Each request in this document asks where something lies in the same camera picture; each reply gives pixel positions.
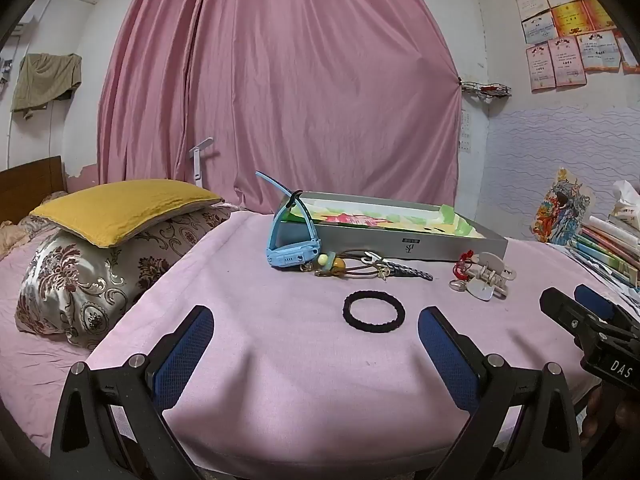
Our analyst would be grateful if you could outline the braided cord bracelet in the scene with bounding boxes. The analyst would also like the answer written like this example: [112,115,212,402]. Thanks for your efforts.
[360,252,434,282]

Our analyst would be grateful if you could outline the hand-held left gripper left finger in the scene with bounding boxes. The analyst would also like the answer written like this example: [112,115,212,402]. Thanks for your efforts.
[50,305,216,480]

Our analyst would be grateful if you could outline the beige hair claw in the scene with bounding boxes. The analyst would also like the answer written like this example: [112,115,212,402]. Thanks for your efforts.
[462,251,517,302]

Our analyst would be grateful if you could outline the wire wall basket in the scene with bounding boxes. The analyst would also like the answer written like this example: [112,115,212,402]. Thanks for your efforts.
[461,80,513,104]

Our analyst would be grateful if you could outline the black hair tie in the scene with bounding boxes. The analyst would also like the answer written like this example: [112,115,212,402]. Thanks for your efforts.
[343,290,406,334]

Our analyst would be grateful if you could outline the white folding desk lamp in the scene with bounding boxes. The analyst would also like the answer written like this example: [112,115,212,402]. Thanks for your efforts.
[189,137,216,187]

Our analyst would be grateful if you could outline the painted paper sheet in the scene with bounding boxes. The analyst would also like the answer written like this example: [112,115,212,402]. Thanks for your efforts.
[282,197,486,239]

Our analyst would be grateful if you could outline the yellow pillow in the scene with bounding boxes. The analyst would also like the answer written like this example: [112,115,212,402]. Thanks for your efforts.
[29,179,223,250]

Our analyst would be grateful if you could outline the brown beaded hair ties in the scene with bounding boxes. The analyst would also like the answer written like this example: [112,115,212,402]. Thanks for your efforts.
[314,249,386,281]

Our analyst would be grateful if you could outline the stack of books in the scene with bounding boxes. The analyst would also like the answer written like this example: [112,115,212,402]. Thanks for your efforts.
[565,215,640,288]

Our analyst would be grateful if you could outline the olive hanging cloth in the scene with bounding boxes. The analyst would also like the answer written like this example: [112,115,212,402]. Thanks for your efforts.
[11,53,83,121]

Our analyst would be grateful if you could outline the blue smartwatch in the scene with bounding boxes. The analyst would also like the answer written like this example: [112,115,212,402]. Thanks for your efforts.
[255,171,326,272]

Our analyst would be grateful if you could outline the wooden headboard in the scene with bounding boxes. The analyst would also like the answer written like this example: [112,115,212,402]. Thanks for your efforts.
[0,156,68,226]

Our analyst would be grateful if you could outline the pink curtain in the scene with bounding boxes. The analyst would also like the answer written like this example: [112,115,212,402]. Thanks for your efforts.
[97,0,463,216]

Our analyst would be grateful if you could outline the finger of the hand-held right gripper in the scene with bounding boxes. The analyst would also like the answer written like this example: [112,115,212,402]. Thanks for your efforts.
[539,287,590,347]
[574,284,620,325]

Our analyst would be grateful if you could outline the red string pendant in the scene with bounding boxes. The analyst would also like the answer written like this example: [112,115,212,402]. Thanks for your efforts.
[448,250,476,293]

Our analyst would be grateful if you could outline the group of wall certificates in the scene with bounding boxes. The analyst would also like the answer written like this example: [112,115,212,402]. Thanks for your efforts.
[516,0,640,92]

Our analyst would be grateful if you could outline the floral patterned pillow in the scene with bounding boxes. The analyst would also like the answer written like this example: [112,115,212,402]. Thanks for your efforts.
[15,204,233,351]

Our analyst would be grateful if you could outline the person's right hand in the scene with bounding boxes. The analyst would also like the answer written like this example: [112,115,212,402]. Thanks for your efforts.
[582,385,633,442]

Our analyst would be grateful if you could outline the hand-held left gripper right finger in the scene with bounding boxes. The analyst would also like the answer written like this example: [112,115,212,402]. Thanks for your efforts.
[417,306,583,480]

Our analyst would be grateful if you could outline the small wall calendar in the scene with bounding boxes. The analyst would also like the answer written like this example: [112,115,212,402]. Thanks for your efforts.
[460,110,474,154]

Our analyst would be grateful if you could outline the grey shallow box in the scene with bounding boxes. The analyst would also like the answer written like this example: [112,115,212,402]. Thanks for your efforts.
[276,191,509,263]

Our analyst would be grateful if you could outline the colourful cartoon wall poster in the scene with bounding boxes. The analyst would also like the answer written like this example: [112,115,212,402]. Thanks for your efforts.
[532,169,597,246]

